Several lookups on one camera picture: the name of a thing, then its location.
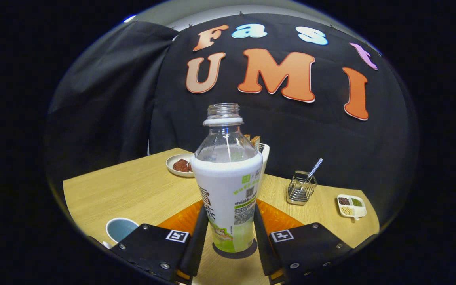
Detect clear bottle with white label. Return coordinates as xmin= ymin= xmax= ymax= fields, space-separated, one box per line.
xmin=190 ymin=103 xmax=264 ymax=253

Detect striped straw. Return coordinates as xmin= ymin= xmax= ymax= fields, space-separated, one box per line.
xmin=306 ymin=158 xmax=324 ymax=181

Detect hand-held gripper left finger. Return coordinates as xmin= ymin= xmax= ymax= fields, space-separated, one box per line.
xmin=111 ymin=200 xmax=209 ymax=285

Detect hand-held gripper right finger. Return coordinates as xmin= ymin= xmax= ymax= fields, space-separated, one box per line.
xmin=253 ymin=200 xmax=354 ymax=283

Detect wire mesh holder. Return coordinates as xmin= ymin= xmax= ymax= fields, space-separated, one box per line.
xmin=287 ymin=171 xmax=318 ymax=205

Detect white divided dish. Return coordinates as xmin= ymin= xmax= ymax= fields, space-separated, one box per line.
xmin=337 ymin=194 xmax=367 ymax=221

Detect wooden table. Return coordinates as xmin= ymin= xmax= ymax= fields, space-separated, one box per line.
xmin=63 ymin=148 xmax=380 ymax=285

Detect cream toaster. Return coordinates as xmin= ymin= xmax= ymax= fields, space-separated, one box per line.
xmin=248 ymin=137 xmax=270 ymax=175

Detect red dried snacks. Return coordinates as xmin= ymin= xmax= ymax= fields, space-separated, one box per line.
xmin=173 ymin=159 xmax=193 ymax=173

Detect small white plate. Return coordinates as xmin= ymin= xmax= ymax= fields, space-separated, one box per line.
xmin=166 ymin=154 xmax=195 ymax=177

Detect white cup with blue inside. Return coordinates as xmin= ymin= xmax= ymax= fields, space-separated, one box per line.
xmin=105 ymin=217 xmax=139 ymax=248

